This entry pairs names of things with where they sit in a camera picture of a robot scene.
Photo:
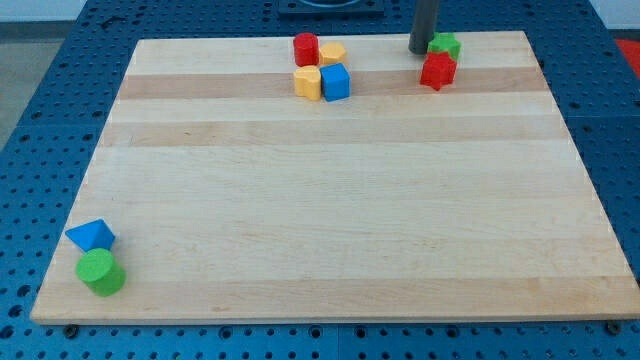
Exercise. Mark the red star block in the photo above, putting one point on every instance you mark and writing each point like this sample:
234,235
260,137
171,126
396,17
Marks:
438,70

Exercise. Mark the green star block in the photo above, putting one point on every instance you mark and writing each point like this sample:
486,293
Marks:
445,42

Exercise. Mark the light wooden board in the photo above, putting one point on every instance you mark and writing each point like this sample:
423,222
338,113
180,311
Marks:
233,200

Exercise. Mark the yellow heart block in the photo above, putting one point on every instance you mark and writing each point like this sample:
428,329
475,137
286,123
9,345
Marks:
307,82

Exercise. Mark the blue cube block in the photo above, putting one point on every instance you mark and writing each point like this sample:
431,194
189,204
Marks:
335,82

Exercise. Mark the yellow hexagon block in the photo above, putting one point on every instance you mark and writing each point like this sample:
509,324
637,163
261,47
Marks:
332,53

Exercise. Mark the red cylinder block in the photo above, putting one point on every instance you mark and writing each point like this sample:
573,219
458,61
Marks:
306,49

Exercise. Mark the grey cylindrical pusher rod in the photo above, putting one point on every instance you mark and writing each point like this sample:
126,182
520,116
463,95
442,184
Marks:
423,25

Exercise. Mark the blue triangle block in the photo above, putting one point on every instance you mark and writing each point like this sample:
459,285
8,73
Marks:
91,235

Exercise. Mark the green cylinder block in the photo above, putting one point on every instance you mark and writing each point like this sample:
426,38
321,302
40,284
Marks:
100,272

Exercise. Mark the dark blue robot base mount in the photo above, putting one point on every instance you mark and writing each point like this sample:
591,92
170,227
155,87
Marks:
289,8

